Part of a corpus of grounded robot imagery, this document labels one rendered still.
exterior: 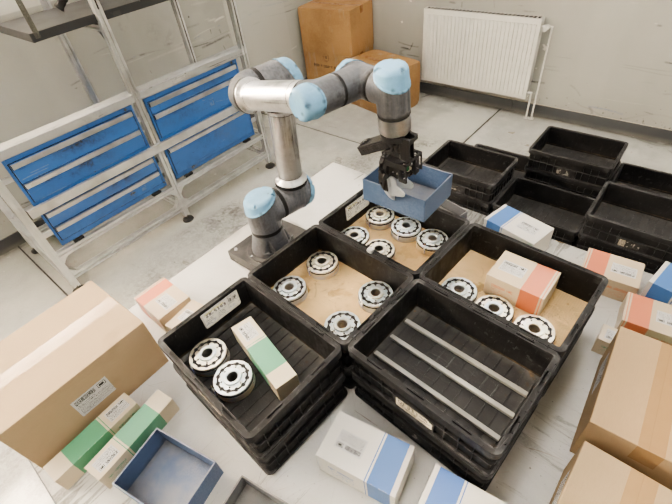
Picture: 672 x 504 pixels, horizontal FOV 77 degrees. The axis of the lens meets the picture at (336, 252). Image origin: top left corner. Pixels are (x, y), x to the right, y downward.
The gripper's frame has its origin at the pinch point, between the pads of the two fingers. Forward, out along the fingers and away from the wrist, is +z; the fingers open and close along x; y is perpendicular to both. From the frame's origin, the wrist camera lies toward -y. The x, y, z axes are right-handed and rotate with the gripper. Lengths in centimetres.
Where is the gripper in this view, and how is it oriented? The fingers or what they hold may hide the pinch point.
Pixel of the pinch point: (392, 194)
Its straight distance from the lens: 115.2
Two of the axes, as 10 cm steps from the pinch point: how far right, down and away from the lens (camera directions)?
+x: 6.4, -6.3, 4.4
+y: 7.5, 4.0, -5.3
